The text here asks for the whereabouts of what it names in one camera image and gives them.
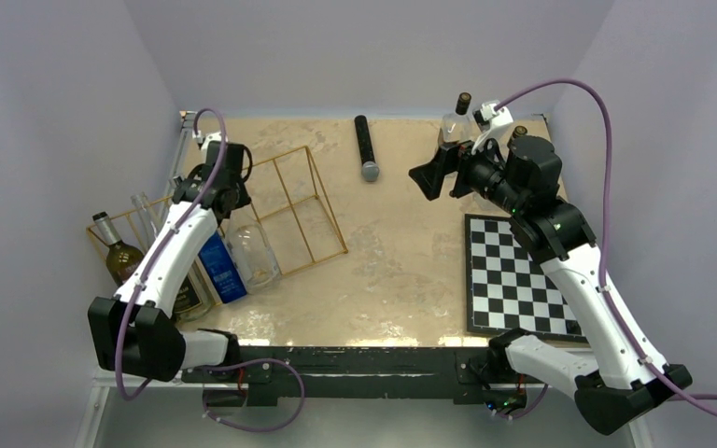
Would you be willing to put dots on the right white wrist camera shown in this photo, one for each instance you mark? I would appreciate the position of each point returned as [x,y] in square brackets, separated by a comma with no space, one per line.
[493,120]

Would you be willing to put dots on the clear square bottle gold label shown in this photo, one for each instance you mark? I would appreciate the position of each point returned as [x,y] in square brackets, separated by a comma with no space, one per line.
[517,132]

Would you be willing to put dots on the black white chessboard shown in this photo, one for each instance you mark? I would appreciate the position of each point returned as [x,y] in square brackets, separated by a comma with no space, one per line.
[506,289]

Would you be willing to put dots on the clear round glass bottle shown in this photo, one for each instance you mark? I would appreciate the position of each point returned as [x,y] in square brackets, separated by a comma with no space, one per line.
[251,252]

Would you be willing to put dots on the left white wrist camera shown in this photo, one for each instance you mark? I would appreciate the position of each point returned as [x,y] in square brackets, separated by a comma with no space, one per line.
[204,140]

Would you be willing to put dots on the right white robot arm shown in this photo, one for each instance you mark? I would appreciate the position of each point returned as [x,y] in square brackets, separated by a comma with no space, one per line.
[628,377]

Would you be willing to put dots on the green wine bottle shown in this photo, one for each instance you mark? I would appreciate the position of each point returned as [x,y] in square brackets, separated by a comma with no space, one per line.
[122,259]

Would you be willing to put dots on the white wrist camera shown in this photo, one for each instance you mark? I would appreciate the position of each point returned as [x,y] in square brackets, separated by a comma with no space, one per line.
[204,140]
[493,120]

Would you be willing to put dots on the black handheld microphone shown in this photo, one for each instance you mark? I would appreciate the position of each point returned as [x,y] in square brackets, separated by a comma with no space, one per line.
[369,170]

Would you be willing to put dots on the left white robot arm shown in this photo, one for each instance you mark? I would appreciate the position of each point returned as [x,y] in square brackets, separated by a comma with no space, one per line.
[133,331]

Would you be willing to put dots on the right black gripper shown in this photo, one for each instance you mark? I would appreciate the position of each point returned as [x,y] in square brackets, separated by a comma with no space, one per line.
[430,175]

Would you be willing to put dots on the gold wire wine rack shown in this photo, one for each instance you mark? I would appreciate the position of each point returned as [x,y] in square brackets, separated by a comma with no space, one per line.
[291,203]

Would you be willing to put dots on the blue square bottle silver cap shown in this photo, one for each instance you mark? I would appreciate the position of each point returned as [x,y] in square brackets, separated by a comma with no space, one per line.
[221,270]

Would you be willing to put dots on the clear bottle dark label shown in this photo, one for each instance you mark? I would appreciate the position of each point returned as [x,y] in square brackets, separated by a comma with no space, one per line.
[192,300]

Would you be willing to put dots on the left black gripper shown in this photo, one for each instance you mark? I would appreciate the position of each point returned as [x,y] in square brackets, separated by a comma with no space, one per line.
[245,200]

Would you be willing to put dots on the clear bottle round emblem label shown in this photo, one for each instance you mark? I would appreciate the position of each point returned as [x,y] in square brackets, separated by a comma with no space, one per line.
[457,126]

